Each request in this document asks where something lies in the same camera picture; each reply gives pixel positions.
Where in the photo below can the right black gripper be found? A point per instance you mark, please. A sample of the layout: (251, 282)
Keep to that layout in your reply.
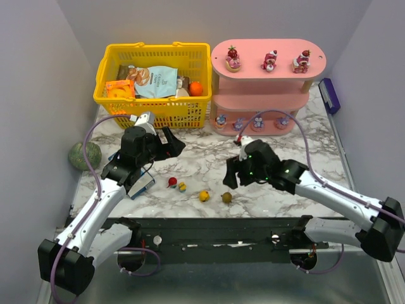
(239, 171)

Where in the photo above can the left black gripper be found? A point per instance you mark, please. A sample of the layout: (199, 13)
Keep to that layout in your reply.
(161, 144)

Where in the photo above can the purple orange bunny toy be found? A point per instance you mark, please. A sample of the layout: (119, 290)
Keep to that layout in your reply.
(220, 121)

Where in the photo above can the small purple bunny toy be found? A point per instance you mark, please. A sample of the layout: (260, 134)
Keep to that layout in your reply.
(238, 124)

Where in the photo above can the strawberry pink bear donut toy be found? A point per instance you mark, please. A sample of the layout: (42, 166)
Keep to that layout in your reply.
(232, 61)

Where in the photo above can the pink bear figure toy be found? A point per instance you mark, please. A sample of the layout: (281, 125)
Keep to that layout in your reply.
(269, 63)

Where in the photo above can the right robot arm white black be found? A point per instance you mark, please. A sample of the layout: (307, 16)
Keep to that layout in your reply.
(375, 226)

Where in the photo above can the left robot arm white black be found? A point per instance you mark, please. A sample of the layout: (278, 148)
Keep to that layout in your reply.
(65, 262)

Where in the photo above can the purple bunny toy on shelf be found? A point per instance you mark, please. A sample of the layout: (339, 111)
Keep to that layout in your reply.
(282, 123)

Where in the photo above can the pink three-tier shelf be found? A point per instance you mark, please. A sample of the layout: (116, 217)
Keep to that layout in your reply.
(253, 92)

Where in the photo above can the olive brown round toy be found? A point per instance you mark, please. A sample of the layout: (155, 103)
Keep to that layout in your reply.
(226, 197)

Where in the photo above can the yellow duck toy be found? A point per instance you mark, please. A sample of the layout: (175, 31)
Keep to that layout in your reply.
(204, 196)

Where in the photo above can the red cherry toy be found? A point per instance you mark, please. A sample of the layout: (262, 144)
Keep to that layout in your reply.
(172, 182)

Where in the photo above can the small yellow blue toy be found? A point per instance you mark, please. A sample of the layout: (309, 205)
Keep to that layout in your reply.
(182, 187)

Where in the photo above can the blue white box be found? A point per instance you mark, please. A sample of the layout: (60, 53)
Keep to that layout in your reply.
(142, 187)

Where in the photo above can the beige round item in basket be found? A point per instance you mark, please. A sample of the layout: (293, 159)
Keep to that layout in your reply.
(181, 92)

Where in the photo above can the orange fruit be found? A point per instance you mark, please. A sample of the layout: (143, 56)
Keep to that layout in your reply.
(195, 89)

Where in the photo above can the yellow plastic shopping basket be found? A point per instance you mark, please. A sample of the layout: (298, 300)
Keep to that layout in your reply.
(192, 60)

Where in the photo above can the light blue chips bag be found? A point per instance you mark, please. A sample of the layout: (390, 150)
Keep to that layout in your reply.
(153, 82)

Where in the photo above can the orange snack box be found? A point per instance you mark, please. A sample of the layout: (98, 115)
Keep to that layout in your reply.
(121, 92)

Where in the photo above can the brown snack packet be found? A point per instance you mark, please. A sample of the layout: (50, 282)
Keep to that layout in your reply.
(123, 71)

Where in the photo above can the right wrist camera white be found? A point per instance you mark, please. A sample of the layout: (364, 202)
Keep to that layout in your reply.
(242, 142)

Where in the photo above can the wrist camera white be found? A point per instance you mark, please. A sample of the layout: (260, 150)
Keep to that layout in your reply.
(242, 142)
(145, 120)

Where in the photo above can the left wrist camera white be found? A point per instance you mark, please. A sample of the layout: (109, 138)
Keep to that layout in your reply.
(145, 120)

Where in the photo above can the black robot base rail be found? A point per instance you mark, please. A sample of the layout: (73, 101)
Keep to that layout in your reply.
(208, 240)

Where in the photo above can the purple box at wall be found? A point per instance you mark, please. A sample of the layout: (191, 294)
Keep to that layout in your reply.
(329, 97)

